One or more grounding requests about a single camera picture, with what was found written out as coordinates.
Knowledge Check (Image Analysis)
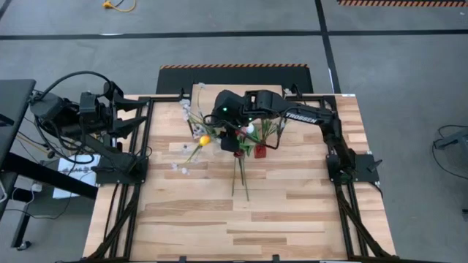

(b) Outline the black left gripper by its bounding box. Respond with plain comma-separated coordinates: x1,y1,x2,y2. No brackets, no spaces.
78,91,151,142

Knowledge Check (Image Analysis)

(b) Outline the orange yellow artificial tulip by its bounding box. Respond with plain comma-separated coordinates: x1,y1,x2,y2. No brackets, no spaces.
184,134,212,165

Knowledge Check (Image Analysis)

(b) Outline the white artificial tulip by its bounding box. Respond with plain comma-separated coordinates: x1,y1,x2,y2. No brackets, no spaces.
239,123,257,147

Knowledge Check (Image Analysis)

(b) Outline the white printed sheet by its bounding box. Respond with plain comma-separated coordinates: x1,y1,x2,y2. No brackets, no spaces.
53,153,102,200

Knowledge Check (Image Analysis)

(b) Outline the black hazard-edged floor mat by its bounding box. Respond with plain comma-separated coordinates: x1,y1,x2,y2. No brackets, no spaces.
156,64,314,95

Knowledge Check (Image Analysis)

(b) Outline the black side desk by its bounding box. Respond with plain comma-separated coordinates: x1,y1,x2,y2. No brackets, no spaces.
0,79,100,251

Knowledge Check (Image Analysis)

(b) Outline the striped hazard floor strip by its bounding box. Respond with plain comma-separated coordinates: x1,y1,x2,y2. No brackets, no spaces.
336,0,468,7

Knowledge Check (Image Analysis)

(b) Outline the grey metal stand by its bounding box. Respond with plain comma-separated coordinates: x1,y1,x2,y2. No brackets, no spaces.
434,127,468,150

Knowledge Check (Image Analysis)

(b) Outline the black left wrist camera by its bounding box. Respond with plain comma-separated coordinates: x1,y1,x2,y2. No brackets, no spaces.
79,91,98,115

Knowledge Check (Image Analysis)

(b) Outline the black aluminium rig frame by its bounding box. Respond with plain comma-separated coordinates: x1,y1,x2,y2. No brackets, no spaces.
54,93,439,263

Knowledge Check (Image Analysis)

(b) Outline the yellow floor cable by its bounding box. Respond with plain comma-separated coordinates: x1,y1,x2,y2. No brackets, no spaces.
102,0,137,13

